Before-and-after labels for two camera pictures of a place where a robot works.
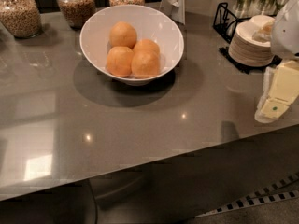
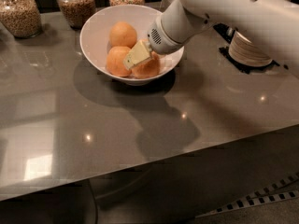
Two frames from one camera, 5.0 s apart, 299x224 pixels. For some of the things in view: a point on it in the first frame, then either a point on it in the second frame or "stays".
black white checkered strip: x=283 y=189 stays
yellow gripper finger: x=284 y=89 → x=159 y=41
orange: x=120 y=61 stays
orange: x=145 y=63 stays
